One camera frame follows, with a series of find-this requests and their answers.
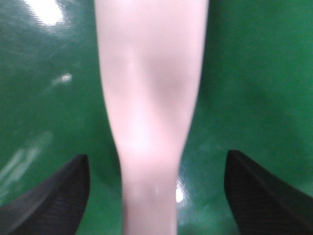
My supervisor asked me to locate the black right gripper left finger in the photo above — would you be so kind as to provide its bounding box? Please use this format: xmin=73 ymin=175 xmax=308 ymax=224
xmin=0 ymin=155 xmax=90 ymax=235

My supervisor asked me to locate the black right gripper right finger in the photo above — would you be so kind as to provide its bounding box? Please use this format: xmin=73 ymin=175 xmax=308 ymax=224
xmin=224 ymin=150 xmax=313 ymax=235

